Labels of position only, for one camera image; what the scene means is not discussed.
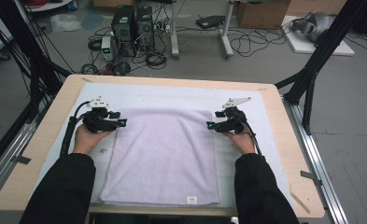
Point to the black flat device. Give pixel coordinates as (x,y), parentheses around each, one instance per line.
(209,21)

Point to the black metal frame stand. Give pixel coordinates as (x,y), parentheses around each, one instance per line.
(315,62)
(31,62)

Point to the person's right hand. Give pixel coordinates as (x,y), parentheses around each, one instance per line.
(243,141)

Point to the grey headset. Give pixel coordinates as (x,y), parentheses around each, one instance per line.
(315,26)

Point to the white grid mat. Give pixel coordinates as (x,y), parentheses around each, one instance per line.
(172,96)

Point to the aluminium rail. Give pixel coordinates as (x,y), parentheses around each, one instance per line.
(13,146)
(318,161)

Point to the thin wooden stick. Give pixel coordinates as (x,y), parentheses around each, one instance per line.
(300,201)

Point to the person's left hand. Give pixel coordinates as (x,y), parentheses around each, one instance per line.
(87,140)

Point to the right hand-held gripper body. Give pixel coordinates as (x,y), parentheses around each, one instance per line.
(234,121)

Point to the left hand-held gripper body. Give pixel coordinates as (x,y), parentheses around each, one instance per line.
(98,121)

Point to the large cardboard box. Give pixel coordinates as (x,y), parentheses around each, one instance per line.
(262,14)

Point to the wooden table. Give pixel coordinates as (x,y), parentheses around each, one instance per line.
(290,146)

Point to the narrow black computer tower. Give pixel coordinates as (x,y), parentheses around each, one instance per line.
(145,28)

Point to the white floor board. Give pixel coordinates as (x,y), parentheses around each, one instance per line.
(302,46)

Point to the wide black computer tower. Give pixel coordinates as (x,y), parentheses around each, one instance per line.
(123,31)

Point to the black tape piece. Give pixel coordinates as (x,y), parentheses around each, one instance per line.
(21,160)
(311,177)

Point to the teal floor sheet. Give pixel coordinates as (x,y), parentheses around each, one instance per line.
(92,20)

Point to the white desk leg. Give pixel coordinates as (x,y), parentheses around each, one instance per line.
(226,34)
(174,31)

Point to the clear plastic bag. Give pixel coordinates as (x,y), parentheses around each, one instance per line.
(64,23)

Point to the white power supply unit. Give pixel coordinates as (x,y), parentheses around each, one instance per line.
(107,48)

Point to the lilac printed towel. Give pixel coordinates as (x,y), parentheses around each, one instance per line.
(162,155)

